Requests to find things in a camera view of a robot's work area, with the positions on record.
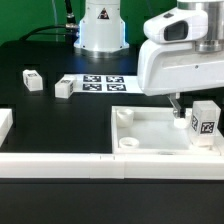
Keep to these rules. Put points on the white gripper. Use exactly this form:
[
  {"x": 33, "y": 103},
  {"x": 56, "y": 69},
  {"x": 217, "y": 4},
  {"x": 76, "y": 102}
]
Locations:
[{"x": 184, "y": 51}]

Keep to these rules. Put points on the white square table top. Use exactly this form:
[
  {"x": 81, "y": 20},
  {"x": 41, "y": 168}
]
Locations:
[{"x": 155, "y": 131}]

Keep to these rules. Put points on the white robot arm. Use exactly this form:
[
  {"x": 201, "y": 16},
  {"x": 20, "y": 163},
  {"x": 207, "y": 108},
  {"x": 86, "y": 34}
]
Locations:
[{"x": 102, "y": 31}]

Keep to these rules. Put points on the white fiducial marker sheet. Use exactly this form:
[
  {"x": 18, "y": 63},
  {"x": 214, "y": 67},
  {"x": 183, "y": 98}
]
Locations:
[{"x": 93, "y": 83}]

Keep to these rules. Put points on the white U-shaped obstacle fence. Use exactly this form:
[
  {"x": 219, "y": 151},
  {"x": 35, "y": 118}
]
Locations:
[{"x": 112, "y": 166}]

